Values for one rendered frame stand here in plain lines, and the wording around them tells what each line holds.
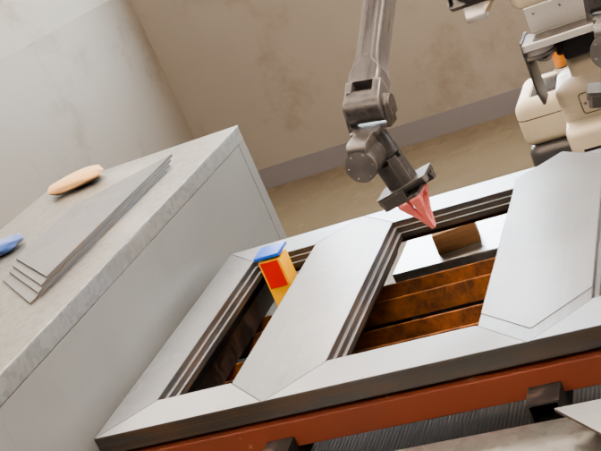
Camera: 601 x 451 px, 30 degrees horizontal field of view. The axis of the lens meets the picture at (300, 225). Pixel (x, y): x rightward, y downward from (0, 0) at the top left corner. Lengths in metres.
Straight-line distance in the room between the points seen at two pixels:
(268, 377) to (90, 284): 0.43
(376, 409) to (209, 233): 0.93
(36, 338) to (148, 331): 0.36
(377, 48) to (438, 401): 0.63
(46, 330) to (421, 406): 0.67
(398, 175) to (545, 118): 1.05
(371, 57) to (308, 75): 4.07
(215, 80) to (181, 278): 3.85
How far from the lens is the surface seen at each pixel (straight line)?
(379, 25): 2.02
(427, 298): 2.30
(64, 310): 2.06
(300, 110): 6.12
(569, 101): 2.68
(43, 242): 2.49
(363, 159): 1.89
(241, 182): 2.81
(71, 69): 5.57
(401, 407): 1.77
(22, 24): 5.39
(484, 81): 5.86
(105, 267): 2.20
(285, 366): 1.91
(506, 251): 2.00
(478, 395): 1.74
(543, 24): 2.60
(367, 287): 2.11
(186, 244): 2.49
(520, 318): 1.75
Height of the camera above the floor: 1.60
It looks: 17 degrees down
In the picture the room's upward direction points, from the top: 24 degrees counter-clockwise
